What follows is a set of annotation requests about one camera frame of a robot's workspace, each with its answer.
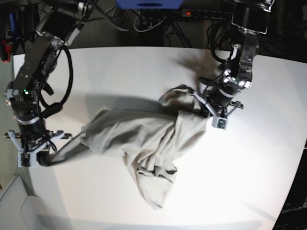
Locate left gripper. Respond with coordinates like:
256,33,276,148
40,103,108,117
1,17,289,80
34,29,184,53
192,86,244,119

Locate white plastic bin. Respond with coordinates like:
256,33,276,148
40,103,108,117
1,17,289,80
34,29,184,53
0,175,61,230

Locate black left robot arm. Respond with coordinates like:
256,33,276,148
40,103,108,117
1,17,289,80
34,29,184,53
197,0,274,118

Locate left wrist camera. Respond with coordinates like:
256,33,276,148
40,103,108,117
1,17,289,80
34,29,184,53
212,117,228,130

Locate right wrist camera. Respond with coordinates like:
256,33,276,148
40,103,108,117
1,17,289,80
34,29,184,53
18,152,38,167

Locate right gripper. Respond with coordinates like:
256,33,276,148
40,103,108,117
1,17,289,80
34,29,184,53
4,122,72,167

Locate white power strip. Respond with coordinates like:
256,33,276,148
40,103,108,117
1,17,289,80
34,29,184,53
181,9,232,20

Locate white t-shirt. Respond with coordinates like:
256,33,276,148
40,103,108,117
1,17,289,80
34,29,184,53
52,85,208,209

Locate red and blue tools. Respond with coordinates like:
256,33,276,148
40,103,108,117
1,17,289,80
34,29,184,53
0,11,16,63

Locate blue box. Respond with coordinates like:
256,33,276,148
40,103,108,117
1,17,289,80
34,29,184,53
116,0,183,9

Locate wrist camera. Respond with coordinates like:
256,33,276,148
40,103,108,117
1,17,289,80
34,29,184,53
18,152,38,167
212,117,228,130

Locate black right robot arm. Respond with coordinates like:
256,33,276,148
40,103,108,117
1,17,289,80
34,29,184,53
4,0,94,167

